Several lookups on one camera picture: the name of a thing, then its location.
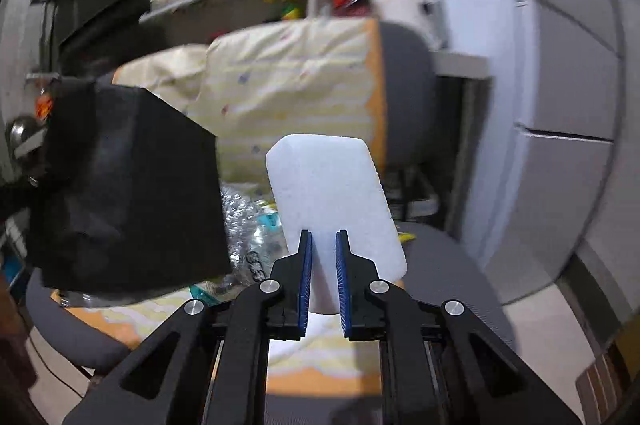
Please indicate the crushed clear plastic bottle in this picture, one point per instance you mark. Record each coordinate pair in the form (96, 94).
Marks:
(245, 230)

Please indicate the grey office chair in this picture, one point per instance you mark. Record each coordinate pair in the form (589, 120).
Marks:
(410, 95)

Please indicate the white refrigerator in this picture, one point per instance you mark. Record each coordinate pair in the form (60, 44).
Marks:
(550, 80)

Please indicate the yellow striped dotted cloth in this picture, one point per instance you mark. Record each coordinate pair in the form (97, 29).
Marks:
(290, 80)

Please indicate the white foam block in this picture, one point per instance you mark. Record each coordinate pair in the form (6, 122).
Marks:
(325, 195)

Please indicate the striped door mat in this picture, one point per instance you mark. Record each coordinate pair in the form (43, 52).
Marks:
(600, 385)

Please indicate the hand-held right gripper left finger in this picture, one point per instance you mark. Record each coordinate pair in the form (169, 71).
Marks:
(306, 285)

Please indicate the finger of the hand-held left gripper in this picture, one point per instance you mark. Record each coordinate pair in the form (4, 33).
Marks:
(21, 132)

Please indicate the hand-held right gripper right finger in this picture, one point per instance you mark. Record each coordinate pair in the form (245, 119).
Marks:
(343, 285)

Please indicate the white topped side table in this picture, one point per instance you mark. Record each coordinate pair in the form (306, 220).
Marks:
(462, 64)

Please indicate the black bag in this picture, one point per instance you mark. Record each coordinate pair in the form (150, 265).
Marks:
(125, 185)

